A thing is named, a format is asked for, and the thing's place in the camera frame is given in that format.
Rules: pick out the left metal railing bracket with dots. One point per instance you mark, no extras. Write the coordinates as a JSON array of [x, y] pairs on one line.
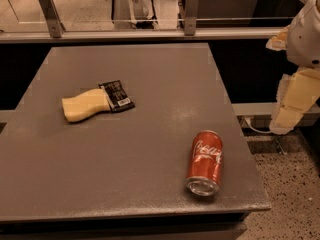
[[54, 24]]

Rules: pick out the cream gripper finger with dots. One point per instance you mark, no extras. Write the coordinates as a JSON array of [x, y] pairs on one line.
[[296, 94], [278, 42]]

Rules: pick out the right metal railing bracket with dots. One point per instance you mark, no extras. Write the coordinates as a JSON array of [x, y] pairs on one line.
[[191, 8]]

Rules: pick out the red coke can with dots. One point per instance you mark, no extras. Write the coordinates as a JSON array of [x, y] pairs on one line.
[[204, 170]]

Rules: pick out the yellow sponge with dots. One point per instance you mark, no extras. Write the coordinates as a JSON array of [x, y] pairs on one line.
[[85, 105]]

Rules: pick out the black rxbar chocolate wrapper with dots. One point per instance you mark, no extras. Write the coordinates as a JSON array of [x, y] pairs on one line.
[[117, 98]]

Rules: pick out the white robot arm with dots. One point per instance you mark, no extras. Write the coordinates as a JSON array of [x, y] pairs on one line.
[[303, 40]]

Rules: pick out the metal railing bracket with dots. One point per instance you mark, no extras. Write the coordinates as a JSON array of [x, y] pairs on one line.
[[54, 24], [191, 8]]

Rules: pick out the horizontal metal rail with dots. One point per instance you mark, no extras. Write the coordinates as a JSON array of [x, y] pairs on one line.
[[143, 35]]

